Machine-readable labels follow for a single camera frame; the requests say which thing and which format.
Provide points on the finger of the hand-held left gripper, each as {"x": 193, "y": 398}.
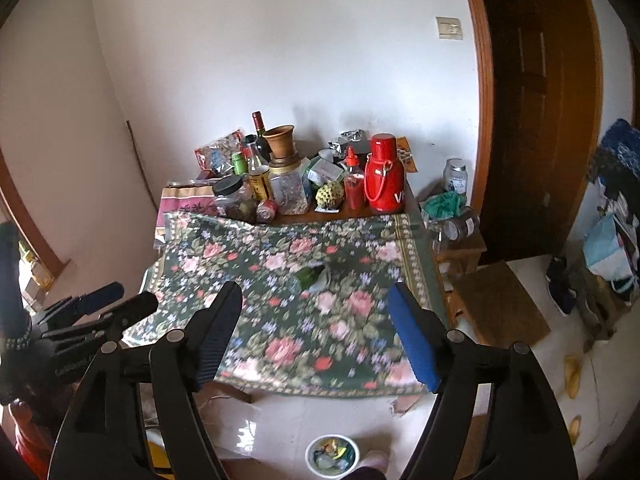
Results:
{"x": 102, "y": 297}
{"x": 135, "y": 307}

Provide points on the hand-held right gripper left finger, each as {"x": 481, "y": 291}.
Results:
{"x": 220, "y": 330}

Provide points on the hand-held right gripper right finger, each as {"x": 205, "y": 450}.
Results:
{"x": 415, "y": 340}

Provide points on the green clear plastic wrapper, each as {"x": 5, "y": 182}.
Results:
{"x": 310, "y": 279}

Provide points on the white round bin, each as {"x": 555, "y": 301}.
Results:
{"x": 312, "y": 462}

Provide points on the red plastic object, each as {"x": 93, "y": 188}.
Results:
{"x": 30, "y": 430}

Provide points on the floral tablecloth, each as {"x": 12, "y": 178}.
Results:
{"x": 300, "y": 330}

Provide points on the brown door mat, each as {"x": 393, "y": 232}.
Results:
{"x": 500, "y": 305}

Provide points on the small wooden side table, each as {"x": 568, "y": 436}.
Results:
{"x": 472, "y": 250}

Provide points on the pink patterned cloth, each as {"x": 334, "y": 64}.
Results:
{"x": 185, "y": 205}

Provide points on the small red can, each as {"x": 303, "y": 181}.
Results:
{"x": 267, "y": 211}

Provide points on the black lid plastic jar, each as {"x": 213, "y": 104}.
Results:
{"x": 232, "y": 200}

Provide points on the green plastic bag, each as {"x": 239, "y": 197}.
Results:
{"x": 445, "y": 205}

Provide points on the thin wooden stick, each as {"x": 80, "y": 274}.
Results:
{"x": 140, "y": 160}

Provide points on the yellow label bottle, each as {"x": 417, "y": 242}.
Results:
{"x": 260, "y": 185}

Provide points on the black shoe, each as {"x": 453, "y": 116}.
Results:
{"x": 560, "y": 285}

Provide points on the clear square plastic jar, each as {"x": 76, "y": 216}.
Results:
{"x": 290, "y": 190}

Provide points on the red thermos flask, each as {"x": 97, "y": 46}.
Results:
{"x": 382, "y": 185}

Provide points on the yellow slipper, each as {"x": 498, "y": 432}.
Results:
{"x": 575, "y": 429}
{"x": 573, "y": 375}

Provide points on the red sauce bottle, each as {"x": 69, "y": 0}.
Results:
{"x": 354, "y": 187}

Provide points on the green capped bottle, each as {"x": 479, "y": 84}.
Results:
{"x": 240, "y": 164}

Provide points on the green custard apple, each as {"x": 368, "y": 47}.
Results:
{"x": 330, "y": 196}

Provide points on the glass jar silver lid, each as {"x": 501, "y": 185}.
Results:
{"x": 456, "y": 177}

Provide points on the colourful snack packet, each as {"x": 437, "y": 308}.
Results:
{"x": 217, "y": 154}

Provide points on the clear glass bottle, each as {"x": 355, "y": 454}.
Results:
{"x": 255, "y": 157}

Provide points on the orange patterned packet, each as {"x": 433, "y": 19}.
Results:
{"x": 409, "y": 157}

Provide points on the white green carton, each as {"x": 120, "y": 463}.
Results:
{"x": 325, "y": 170}

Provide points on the brown clay pot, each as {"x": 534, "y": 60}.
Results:
{"x": 279, "y": 144}

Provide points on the dark wine bottle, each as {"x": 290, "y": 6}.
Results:
{"x": 260, "y": 132}

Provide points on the light blue bag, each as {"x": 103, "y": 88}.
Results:
{"x": 605, "y": 250}

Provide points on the silver foil bag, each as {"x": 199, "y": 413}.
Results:
{"x": 350, "y": 139}

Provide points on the dark wooden door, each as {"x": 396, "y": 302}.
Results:
{"x": 540, "y": 110}

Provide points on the dark blue clothing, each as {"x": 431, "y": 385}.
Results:
{"x": 617, "y": 152}

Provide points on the wooden window frame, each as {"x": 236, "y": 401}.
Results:
{"x": 35, "y": 230}

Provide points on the wooden door frame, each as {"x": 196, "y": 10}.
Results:
{"x": 482, "y": 85}

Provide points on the beige wall switch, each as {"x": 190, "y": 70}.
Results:
{"x": 450, "y": 28}

